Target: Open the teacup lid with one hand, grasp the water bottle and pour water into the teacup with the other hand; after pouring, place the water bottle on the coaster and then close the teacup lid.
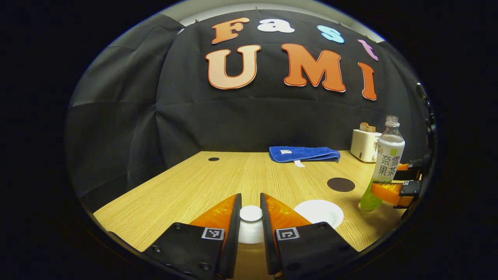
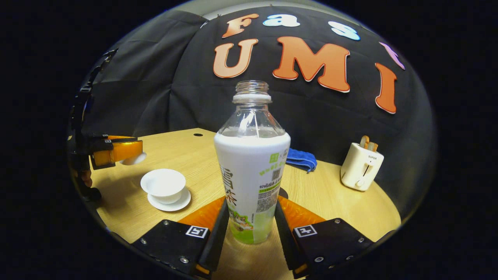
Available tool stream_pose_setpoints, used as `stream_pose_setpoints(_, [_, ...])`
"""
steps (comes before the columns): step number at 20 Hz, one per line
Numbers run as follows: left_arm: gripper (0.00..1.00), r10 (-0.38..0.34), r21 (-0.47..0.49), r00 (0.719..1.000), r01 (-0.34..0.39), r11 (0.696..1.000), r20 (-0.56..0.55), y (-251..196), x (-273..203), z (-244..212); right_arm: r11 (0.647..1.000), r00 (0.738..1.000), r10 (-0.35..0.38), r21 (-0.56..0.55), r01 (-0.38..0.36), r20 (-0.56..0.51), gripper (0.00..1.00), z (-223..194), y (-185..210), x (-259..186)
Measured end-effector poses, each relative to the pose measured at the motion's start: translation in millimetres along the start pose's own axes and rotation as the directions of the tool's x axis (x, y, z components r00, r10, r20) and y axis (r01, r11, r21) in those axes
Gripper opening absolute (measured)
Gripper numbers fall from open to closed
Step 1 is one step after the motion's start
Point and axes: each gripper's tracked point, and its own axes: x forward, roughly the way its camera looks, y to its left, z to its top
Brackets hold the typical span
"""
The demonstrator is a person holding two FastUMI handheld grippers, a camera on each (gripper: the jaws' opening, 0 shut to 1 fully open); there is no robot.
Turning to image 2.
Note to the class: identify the blue towel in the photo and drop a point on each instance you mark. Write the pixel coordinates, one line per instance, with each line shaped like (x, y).
(301, 158)

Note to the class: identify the white teacup lid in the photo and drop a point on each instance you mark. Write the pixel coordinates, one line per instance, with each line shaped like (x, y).
(134, 158)

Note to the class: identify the white toaster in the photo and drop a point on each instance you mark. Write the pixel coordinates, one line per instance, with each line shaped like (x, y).
(360, 171)

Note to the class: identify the white teacup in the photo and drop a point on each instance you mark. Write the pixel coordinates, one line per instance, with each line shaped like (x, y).
(163, 183)

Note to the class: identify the toast slice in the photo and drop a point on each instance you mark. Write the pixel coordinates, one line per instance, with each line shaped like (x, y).
(364, 142)
(373, 147)

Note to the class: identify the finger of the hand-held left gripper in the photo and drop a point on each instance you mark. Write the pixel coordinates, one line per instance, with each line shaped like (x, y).
(116, 152)
(120, 137)

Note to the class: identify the clear water bottle white label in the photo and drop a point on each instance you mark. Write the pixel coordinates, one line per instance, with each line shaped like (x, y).
(251, 171)

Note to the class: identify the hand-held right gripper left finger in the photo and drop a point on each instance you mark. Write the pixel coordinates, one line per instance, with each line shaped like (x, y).
(175, 245)

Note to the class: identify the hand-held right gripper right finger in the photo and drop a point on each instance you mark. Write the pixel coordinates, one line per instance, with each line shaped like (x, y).
(334, 241)

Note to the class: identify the dark brown round coaster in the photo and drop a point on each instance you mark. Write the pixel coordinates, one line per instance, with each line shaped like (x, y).
(283, 193)

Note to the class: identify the white saucer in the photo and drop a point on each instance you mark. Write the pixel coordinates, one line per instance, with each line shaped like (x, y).
(173, 205)

